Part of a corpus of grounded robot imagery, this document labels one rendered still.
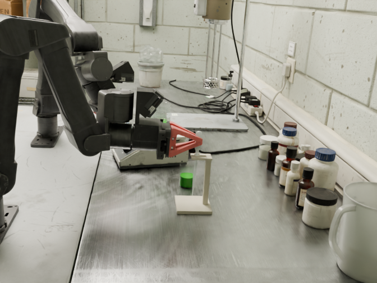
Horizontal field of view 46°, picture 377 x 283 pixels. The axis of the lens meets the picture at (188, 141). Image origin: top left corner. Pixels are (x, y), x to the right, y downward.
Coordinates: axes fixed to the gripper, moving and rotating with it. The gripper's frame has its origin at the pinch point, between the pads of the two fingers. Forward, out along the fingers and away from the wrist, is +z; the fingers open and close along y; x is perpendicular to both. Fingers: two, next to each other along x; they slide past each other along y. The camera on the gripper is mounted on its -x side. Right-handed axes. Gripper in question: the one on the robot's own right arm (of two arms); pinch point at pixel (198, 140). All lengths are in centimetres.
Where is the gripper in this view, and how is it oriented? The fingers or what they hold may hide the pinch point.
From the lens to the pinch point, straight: 97.4
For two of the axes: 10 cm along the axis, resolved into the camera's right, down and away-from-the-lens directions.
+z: 9.9, 0.6, 1.2
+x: -0.9, 9.5, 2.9
